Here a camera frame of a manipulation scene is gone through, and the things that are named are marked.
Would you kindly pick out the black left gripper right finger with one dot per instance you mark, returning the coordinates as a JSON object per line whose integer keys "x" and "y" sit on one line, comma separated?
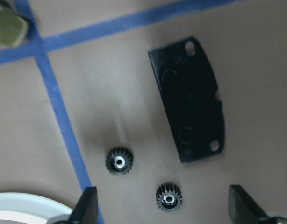
{"x": 243, "y": 209}

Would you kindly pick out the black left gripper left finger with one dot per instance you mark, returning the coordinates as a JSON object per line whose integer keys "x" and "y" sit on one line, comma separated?
{"x": 86, "y": 209}

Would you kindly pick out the small black bearing gear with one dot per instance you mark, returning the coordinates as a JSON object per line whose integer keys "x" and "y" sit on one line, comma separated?
{"x": 119, "y": 161}

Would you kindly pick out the white curved plastic clamp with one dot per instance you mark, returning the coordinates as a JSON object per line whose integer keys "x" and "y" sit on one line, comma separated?
{"x": 31, "y": 209}

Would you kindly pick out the black brake pad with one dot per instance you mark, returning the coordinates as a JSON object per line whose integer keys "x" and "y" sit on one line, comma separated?
{"x": 189, "y": 90}

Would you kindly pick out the olive curved brake shoe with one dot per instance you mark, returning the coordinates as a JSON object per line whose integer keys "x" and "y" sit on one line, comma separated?
{"x": 13, "y": 26}

